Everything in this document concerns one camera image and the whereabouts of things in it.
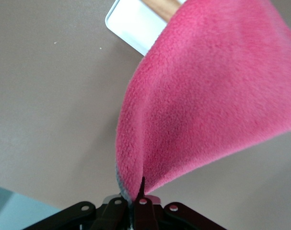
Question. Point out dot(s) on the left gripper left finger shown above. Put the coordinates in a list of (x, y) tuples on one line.
[(111, 215)]

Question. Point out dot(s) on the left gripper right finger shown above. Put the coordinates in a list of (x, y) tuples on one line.
[(145, 215)]

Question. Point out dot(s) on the pink towel with grey back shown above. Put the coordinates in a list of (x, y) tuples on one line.
[(207, 83)]

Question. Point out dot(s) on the brown table cover sheet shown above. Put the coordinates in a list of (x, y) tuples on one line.
[(51, 95)]

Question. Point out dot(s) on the white rack base plate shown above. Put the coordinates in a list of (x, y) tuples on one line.
[(131, 24)]

